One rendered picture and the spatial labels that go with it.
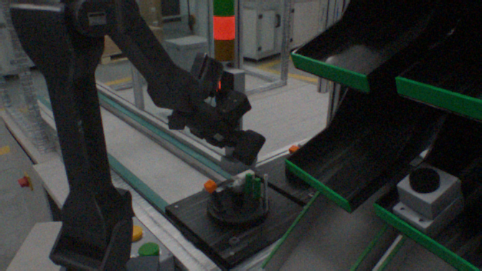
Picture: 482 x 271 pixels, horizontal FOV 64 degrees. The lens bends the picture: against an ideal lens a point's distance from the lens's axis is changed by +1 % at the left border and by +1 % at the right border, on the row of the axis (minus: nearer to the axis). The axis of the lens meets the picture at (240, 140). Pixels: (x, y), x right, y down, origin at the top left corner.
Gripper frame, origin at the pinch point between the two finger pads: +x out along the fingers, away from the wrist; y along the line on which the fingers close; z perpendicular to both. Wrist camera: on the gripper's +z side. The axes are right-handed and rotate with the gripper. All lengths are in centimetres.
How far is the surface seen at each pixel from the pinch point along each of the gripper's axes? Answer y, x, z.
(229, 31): 16.4, -5.5, 22.0
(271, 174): 6.2, 22.8, -0.7
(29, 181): 103, 14, -51
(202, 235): -2.1, 2.5, -19.7
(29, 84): 82, -13, -16
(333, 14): 60, 71, 82
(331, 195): -30.2, -11.8, -1.4
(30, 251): 31, -9, -46
